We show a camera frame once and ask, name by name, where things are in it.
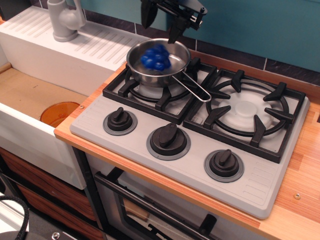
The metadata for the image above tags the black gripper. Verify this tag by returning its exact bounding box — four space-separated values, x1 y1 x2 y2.
140 0 208 44

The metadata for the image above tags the stainless steel pan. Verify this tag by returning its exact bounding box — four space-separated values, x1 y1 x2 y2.
126 38 212 103

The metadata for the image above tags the blue toy blueberry cluster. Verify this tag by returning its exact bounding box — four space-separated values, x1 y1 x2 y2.
140 44 171 72

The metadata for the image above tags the black left stove knob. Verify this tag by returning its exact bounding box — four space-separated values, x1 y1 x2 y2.
102 107 138 136

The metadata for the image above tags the black stove knob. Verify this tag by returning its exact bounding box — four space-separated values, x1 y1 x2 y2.
204 149 245 183
146 123 191 161
102 107 138 136

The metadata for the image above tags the black middle stove knob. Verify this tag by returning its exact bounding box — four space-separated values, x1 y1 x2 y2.
146 123 191 161

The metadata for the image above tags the grey toy stove top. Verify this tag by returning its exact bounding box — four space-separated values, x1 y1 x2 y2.
69 47 311 220

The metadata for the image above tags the black right stove knob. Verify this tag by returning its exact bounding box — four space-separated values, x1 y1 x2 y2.
204 149 245 183

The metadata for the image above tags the black left burner grate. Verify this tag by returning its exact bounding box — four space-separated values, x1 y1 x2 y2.
102 57 217 125

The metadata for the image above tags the black burner grate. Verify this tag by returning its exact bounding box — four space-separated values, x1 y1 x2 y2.
102 57 217 125
183 69 310 164

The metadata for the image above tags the grey toy faucet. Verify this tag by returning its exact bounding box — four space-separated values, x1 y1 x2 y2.
47 0 86 42

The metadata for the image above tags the black right burner grate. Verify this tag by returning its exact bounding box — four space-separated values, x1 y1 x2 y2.
183 69 310 164

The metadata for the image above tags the white toy sink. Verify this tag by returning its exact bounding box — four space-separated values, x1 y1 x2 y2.
0 6 145 190

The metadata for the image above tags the orange plastic plate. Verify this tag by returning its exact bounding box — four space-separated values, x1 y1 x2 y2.
40 101 80 128

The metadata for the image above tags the oven door with window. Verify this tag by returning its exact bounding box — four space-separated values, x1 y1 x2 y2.
94 167 263 240

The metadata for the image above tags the black oven door handle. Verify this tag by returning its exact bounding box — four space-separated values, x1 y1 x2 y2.
94 167 217 240

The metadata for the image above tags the black braided cable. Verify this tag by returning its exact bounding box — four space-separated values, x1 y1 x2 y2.
0 195 31 240

